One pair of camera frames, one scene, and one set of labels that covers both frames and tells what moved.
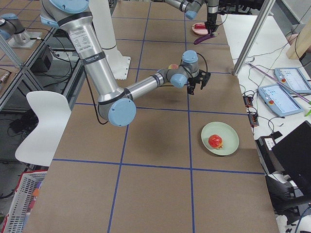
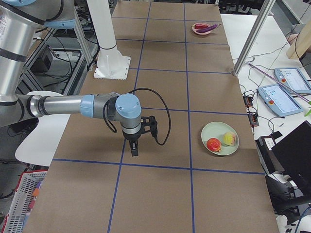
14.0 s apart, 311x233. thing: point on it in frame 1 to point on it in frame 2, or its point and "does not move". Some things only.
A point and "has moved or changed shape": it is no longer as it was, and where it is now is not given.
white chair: [54, 110] does not move
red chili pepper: [199, 26] does not move
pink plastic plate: [201, 31] does not move
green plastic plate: [230, 138] does not move
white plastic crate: [25, 195] does not move
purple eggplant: [200, 39] to [208, 28]
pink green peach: [173, 66] to [229, 139]
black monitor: [293, 156] does not move
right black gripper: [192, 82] to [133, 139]
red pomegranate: [215, 141] has moved or changed shape
